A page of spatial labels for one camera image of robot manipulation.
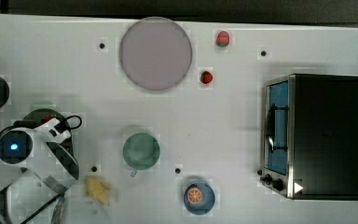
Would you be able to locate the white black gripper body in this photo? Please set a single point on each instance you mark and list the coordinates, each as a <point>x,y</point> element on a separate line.
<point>53,131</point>

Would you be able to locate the red ketchup bottle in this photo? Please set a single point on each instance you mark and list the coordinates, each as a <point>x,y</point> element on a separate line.
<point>46,119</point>

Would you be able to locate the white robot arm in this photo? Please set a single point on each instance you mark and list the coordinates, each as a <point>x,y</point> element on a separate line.
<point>48,170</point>

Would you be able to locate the green oval strainer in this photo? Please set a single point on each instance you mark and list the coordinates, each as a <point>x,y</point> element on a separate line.
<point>33,120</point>

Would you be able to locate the yellow banana toy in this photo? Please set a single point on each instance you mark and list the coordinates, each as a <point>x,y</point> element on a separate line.
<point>97,189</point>

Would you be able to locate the green mug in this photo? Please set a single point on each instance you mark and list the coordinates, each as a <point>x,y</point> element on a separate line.
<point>141,151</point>

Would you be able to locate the round grey plate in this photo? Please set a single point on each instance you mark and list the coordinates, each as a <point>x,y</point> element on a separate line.
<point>155,53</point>

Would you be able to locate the orange slice toy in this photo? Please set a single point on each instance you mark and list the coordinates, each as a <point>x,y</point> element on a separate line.
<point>194,195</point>

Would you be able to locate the dark red strawberry toy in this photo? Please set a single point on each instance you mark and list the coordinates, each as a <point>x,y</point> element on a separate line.
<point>206,77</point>

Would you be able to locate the blue bowl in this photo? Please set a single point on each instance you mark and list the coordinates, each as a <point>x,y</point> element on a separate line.
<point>207,202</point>

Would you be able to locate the pink strawberry toy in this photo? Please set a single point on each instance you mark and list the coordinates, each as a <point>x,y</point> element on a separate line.
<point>222,39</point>

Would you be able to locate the silver toaster oven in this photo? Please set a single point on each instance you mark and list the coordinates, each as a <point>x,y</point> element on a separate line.
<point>310,137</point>

